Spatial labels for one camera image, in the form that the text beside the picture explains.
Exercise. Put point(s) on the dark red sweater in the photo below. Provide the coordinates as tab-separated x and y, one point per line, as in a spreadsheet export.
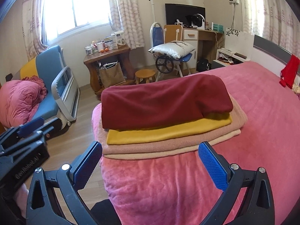
164	98

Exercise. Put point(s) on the patterned curtain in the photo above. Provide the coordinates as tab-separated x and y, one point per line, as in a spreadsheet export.
127	16
32	23
269	11

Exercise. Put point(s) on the black bag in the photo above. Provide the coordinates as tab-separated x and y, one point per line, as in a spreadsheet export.
203	65

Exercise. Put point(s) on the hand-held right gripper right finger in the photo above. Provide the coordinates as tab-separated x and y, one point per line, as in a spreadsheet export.
212	166

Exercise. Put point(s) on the wall thermostat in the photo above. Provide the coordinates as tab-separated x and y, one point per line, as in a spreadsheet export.
234	1

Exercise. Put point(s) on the white nightstand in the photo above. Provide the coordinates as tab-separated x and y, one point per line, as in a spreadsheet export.
225	58

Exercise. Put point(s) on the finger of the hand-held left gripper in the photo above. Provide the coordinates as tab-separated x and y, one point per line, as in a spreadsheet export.
30	124
52	126

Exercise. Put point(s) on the blue chair white frame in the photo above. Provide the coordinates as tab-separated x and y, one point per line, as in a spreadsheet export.
158	35

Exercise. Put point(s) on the white floor lamp pole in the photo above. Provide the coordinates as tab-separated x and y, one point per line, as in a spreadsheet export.
152	9

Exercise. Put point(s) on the wooden desk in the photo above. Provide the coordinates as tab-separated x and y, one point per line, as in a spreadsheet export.
206	35

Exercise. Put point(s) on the mustard yellow garment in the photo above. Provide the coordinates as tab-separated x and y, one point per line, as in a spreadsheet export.
164	132

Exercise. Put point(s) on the grey bed headboard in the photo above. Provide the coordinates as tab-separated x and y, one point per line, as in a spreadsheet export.
274	50

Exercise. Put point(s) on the black steering wheel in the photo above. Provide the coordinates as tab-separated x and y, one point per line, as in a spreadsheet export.
165	64

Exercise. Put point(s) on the white board leaf print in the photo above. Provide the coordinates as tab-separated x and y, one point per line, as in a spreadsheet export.
241	42

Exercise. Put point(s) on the yellow cushion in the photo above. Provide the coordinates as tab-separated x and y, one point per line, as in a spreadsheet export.
29	68

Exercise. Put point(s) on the window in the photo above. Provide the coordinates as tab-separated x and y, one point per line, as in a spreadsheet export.
77	4

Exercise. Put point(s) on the white desk fan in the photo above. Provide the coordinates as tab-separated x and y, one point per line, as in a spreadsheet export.
198	21

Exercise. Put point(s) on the cream garment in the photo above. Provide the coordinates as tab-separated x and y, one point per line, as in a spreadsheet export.
225	138

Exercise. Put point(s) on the tall white box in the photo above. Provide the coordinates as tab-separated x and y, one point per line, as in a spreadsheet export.
119	39

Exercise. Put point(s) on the burlap tote bag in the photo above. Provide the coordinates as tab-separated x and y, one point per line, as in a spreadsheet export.
112	75

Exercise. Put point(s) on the cream fluffy toy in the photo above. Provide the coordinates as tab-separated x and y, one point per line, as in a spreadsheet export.
296	89

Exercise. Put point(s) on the glass jar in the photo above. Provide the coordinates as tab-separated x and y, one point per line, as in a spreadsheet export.
89	50

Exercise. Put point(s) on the pink fleece blanket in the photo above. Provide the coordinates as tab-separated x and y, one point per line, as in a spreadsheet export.
257	133

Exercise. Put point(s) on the wooden side table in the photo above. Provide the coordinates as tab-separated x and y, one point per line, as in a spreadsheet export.
112	54

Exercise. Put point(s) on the silver pillow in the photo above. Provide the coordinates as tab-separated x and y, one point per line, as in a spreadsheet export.
173	49

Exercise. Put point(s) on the person's left hand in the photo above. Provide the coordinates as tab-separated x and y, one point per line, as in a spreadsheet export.
22	196

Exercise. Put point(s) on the bright red garment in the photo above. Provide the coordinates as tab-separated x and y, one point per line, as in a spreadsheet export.
290	71

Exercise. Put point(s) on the black monitor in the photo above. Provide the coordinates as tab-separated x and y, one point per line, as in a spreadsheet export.
180	11

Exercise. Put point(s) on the teal box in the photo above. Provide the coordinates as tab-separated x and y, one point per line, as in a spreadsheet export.
217	27

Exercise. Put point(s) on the small white box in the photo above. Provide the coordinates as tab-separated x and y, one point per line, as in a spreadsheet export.
109	43

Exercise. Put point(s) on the pink quilt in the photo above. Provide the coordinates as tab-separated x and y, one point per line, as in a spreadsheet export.
18	98

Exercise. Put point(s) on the round wooden stool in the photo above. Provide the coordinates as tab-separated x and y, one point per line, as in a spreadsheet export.
145	73

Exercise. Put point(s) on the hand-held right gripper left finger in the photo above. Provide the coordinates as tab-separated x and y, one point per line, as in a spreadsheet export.
86	164

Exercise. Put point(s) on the blue folding bed chair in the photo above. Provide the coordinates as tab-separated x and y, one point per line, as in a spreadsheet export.
50	75

